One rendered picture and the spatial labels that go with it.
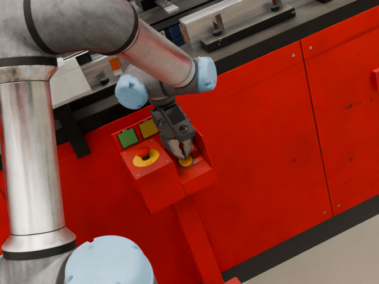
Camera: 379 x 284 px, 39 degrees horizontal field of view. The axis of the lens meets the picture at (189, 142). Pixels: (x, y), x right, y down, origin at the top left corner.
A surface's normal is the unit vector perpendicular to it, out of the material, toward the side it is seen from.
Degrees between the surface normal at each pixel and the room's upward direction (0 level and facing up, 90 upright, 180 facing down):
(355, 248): 0
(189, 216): 90
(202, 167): 0
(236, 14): 90
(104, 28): 101
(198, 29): 90
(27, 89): 69
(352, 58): 90
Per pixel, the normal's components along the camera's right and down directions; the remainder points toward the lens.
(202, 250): 0.37, 0.41
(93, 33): 0.43, 0.62
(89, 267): -0.16, -0.81
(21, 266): -0.29, 0.07
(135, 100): -0.25, 0.64
